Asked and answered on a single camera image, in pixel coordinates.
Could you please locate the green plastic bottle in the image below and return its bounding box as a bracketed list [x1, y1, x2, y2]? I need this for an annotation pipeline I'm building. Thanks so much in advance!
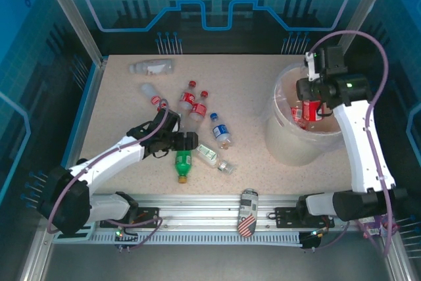
[174, 150, 193, 184]

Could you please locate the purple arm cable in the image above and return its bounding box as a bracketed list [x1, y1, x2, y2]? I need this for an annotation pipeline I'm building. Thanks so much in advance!
[302, 30, 395, 257]
[47, 101, 170, 251]

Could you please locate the clear plastic bin liner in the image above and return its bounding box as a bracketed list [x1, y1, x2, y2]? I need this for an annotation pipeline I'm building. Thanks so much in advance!
[261, 63, 345, 140]

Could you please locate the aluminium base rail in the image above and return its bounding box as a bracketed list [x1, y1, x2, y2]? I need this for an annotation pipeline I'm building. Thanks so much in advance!
[42, 193, 362, 233]

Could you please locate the aluminium frame post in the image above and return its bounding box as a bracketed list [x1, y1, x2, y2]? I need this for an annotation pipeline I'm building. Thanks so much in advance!
[36, 0, 107, 67]
[331, 0, 388, 67]

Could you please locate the blue-cap clear bottle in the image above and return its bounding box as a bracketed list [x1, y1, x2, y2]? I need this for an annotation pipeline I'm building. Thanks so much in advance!
[210, 113, 234, 150]

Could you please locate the orange-cap cola bottle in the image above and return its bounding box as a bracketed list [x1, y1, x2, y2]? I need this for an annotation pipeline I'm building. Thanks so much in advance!
[301, 99, 326, 123]

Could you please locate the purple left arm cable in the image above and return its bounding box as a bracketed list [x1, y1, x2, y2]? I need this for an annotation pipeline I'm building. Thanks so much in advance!
[47, 101, 170, 251]

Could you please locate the clear bottle green label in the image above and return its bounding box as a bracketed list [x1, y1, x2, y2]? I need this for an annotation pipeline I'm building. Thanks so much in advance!
[196, 142, 236, 176]

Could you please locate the clear bottle white label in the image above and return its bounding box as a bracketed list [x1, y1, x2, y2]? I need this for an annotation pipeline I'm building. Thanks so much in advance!
[128, 58, 176, 76]

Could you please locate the clear bottle red oval label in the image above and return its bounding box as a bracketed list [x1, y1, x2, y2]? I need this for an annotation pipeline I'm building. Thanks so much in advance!
[141, 83, 169, 113]

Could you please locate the flag-print drink can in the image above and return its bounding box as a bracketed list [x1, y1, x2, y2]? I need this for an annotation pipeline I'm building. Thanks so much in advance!
[236, 188, 260, 238]

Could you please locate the black power connector block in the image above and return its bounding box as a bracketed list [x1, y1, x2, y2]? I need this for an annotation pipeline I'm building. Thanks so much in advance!
[113, 228, 139, 252]
[301, 230, 322, 252]

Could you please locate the white slotted cable duct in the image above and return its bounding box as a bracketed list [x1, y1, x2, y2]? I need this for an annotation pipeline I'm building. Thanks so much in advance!
[91, 230, 303, 246]

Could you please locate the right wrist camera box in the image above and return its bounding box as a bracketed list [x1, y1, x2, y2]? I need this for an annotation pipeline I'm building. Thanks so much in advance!
[304, 49, 325, 82]

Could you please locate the white plastic bin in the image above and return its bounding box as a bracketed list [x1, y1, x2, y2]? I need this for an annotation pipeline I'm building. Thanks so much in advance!
[264, 63, 345, 167]

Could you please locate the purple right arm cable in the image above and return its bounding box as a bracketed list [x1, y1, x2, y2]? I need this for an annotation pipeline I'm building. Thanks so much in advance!
[302, 30, 395, 257]

